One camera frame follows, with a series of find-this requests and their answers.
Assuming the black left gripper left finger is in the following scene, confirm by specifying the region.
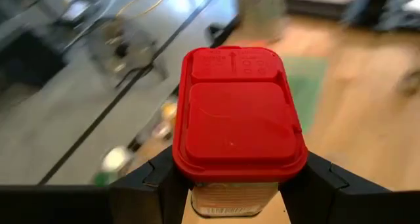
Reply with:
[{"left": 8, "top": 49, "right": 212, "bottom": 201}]
[{"left": 110, "top": 146, "right": 193, "bottom": 224}]

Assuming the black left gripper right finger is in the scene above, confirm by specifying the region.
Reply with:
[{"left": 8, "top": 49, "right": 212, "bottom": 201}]
[{"left": 278, "top": 150, "right": 391, "bottom": 224}]

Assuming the red-lidded brown container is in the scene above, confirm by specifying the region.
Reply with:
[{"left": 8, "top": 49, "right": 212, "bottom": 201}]
[{"left": 172, "top": 45, "right": 309, "bottom": 218}]

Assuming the steel box grater pink handle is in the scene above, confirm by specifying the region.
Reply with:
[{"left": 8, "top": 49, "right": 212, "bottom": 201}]
[{"left": 238, "top": 0, "right": 288, "bottom": 46}]

